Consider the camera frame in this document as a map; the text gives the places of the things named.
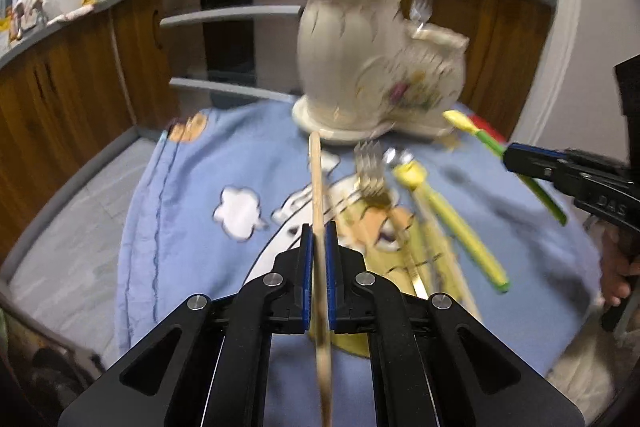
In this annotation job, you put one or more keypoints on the long wooden chopstick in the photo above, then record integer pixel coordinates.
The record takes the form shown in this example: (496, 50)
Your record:
(316, 187)

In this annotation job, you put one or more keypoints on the pale yellow chopstick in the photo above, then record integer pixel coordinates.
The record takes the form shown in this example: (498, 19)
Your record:
(440, 252)

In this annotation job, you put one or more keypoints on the wooden lower cabinet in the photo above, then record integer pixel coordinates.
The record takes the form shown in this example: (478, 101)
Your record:
(75, 97)
(500, 37)

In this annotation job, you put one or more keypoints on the stainless steel oven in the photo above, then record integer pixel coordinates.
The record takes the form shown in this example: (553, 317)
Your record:
(230, 42)

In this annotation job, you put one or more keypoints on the cream ceramic utensil holder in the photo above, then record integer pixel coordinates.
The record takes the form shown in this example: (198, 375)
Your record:
(340, 57)

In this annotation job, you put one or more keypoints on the silver spoon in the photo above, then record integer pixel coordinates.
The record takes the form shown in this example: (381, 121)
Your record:
(395, 157)

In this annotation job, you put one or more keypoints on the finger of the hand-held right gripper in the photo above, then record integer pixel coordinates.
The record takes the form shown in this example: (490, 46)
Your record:
(530, 167)
(537, 150)

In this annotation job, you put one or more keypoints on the blue printed blanket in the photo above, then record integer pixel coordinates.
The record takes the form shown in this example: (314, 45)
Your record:
(200, 257)

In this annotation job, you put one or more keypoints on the silver fork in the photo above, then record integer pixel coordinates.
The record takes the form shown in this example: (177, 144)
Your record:
(422, 7)
(370, 177)

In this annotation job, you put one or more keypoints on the pink towel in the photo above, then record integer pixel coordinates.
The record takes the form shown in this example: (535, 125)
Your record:
(27, 7)

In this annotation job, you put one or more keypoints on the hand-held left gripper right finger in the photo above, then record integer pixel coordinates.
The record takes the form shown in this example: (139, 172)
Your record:
(330, 257)

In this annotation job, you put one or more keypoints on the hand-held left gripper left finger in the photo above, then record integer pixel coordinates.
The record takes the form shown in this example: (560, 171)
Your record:
(307, 257)

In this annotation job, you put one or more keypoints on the person's right hand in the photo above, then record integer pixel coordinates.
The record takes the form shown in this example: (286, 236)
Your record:
(612, 267)

